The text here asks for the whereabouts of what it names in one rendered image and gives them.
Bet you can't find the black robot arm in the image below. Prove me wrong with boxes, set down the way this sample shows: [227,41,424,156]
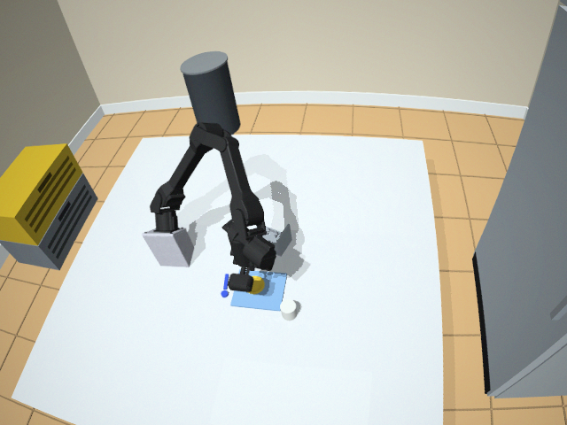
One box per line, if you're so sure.
[150,122,276,271]

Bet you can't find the grey dish rack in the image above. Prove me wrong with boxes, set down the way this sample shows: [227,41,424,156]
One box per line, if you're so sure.
[262,224,292,257]

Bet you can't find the gold round plate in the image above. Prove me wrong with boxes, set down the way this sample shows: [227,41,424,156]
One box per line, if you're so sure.
[249,276,264,295]

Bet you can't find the light blue flat mat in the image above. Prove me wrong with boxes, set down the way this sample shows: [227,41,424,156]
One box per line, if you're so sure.
[230,271,287,311]

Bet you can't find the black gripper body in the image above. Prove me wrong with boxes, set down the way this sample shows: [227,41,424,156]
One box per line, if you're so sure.
[228,249,253,293]

